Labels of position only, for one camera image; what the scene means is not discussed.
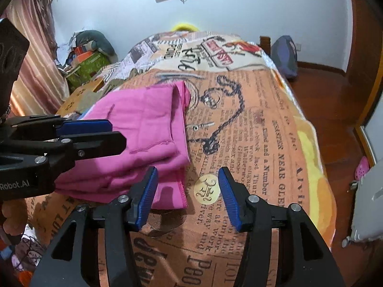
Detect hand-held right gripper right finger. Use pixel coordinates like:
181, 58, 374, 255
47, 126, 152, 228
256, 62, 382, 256
218, 166, 346, 287

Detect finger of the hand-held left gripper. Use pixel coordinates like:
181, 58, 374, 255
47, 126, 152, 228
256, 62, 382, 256
0, 131, 127, 174
0, 115, 113, 141

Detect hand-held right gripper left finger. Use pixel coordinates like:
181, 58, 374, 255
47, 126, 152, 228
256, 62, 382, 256
30, 166, 159, 287

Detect pink pants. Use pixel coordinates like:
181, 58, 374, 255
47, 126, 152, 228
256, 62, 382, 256
55, 81, 192, 210

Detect person's left hand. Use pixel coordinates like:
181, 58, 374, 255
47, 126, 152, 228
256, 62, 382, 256
1, 200, 29, 237

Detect wooden lap desk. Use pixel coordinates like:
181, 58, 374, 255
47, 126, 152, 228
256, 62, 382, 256
55, 78, 105, 118

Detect green patterned bag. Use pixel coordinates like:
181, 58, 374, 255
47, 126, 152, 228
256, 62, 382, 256
66, 52, 110, 94

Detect orange box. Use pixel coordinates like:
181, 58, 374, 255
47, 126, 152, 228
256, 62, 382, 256
74, 46, 94, 58

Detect pile of pale clothes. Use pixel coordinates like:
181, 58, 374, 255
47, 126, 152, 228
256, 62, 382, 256
56, 33, 79, 67

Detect newspaper print blanket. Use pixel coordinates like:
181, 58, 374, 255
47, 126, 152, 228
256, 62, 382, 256
25, 30, 334, 287

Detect striped pink curtain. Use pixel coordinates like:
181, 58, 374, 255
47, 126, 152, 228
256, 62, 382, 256
5, 0, 70, 118

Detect pink slipper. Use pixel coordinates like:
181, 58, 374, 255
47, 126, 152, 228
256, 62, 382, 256
355, 156, 370, 180

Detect grey suitcase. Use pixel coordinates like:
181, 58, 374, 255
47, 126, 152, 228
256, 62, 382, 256
342, 158, 383, 247

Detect wooden wardrobe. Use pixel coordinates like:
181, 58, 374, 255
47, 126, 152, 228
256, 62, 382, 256
355, 90, 383, 168

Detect grey blue backpack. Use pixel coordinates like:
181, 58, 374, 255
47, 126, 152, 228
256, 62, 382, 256
270, 35, 299, 79

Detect wooden door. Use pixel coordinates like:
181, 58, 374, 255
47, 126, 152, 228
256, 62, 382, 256
344, 0, 383, 126

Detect wooden bed post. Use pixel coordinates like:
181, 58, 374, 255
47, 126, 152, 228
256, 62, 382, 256
260, 36, 271, 56

